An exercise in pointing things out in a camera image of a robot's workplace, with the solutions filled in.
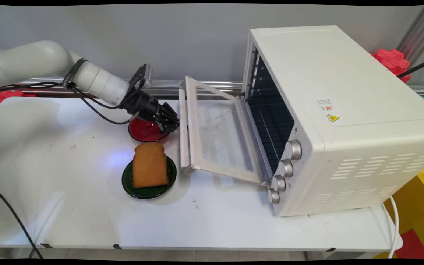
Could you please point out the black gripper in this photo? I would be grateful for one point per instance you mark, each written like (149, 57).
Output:
(144, 105)

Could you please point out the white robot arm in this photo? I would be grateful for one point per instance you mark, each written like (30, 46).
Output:
(31, 62)

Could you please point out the red bowl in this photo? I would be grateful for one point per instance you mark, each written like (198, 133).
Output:
(145, 133)

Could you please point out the toasted bread slice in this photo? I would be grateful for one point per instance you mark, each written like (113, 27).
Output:
(149, 165)

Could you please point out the white glass oven door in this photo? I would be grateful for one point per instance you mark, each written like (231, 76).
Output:
(219, 132)

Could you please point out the dark green plate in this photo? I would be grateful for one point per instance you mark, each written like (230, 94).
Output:
(149, 192)

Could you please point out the metal oven rack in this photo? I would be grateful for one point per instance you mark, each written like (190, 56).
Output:
(271, 129)

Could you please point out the silver oven knob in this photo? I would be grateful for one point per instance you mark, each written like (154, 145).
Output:
(273, 195)
(293, 150)
(286, 168)
(279, 183)

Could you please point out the yellow warning sticker label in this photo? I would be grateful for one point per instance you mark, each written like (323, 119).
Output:
(329, 110)

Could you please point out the white toaster oven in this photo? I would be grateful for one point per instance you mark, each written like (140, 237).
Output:
(344, 73)

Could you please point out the black rod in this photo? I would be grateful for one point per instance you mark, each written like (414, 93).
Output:
(418, 67)

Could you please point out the yellow foam mat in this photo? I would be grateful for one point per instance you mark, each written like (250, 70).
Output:
(418, 198)

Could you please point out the red foam mat tile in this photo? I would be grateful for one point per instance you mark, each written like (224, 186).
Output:
(414, 246)

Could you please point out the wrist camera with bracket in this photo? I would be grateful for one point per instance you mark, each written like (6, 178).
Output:
(144, 75)

